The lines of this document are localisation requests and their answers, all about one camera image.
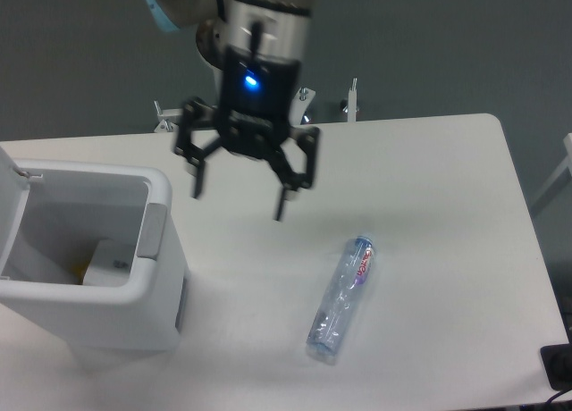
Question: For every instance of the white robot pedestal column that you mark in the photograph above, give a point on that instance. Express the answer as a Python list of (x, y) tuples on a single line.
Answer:
[(211, 41)]

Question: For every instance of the yellow and blue trash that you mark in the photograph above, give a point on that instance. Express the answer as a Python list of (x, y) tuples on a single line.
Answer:
[(80, 270)]

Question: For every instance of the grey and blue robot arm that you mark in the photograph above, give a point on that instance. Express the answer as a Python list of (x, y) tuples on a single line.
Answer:
[(255, 49)]

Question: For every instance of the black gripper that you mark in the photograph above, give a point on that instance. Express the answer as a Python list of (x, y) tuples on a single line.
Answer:
[(252, 116)]

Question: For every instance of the white plastic trash can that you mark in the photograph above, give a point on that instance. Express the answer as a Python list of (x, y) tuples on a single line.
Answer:
[(70, 208)]

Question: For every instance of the white furniture leg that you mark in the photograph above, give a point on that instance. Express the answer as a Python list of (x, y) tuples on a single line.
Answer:
[(555, 183)]

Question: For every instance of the white metal base frame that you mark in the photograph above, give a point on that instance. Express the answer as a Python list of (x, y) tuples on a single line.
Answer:
[(330, 105)]

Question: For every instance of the black device at edge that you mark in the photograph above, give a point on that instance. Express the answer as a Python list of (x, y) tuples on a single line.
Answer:
[(557, 365)]

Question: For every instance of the white paper bag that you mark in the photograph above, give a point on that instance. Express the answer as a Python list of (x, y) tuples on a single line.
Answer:
[(110, 264)]

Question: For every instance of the crushed clear plastic bottle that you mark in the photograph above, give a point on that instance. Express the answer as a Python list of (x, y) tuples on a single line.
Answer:
[(340, 300)]

